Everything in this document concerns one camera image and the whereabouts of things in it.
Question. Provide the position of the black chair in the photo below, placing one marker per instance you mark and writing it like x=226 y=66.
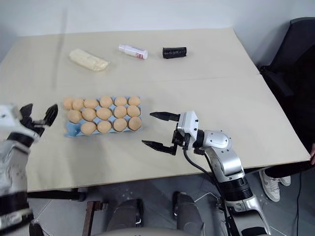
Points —
x=295 y=61

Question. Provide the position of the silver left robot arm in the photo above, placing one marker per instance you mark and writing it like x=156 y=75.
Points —
x=13 y=169

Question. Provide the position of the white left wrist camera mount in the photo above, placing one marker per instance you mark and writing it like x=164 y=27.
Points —
x=8 y=113

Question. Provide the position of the white bottle with red label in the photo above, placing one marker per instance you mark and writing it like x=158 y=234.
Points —
x=134 y=51

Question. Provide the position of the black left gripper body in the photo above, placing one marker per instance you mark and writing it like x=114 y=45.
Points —
x=34 y=125

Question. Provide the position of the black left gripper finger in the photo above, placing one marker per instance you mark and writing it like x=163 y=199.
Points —
x=27 y=111
x=50 y=114

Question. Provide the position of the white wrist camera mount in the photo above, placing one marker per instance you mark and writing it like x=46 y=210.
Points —
x=188 y=123
x=8 y=113

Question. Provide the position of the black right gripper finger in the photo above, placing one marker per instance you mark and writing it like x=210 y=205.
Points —
x=157 y=146
x=167 y=116

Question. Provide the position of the blue egg carton tray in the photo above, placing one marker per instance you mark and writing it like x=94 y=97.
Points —
x=72 y=129

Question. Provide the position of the black table frame bar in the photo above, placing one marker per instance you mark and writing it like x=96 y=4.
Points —
x=55 y=194

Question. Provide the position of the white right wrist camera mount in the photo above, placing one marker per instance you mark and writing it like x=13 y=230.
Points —
x=188 y=123

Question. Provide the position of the rusty metal table bracket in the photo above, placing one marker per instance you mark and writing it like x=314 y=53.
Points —
x=92 y=216

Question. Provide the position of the dark rounded robot leg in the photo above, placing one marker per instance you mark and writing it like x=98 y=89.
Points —
x=188 y=211
x=129 y=214

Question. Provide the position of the black trouser leg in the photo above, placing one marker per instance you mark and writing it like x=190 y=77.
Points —
x=288 y=168

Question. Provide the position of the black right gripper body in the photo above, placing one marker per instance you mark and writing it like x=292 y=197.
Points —
x=180 y=141

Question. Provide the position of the white sneaker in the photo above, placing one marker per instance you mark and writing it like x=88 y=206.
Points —
x=285 y=180
x=270 y=184

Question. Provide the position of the bystander bare hand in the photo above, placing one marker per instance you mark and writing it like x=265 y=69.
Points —
x=313 y=155

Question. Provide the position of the pale yellow wrapped food packet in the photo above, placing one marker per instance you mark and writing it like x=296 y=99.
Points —
x=87 y=59

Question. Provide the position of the black rolled bag bundle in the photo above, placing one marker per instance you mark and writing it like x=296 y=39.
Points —
x=174 y=52

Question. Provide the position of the brown egg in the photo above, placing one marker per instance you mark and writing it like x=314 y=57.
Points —
x=120 y=101
x=91 y=103
x=104 y=113
x=68 y=103
x=88 y=128
x=120 y=111
x=135 y=123
x=88 y=114
x=133 y=110
x=134 y=101
x=78 y=104
x=104 y=126
x=120 y=124
x=74 y=116
x=106 y=101

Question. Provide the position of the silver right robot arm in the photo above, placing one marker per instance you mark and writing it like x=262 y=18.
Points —
x=227 y=162

